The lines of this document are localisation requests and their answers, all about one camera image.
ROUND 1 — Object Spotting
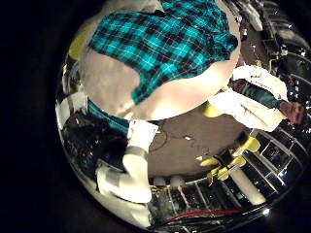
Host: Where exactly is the yellow table corner pad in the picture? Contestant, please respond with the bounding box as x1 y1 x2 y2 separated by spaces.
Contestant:
67 22 93 62
199 100 225 118

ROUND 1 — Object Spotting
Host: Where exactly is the person in white coat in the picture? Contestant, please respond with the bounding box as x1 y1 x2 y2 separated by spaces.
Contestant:
207 64 308 133

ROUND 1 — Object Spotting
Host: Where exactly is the teal fabric strip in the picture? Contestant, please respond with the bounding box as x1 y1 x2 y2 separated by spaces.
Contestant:
86 98 131 134

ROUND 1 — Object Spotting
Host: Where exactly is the red cable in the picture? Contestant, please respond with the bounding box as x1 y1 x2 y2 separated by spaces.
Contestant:
161 208 244 224

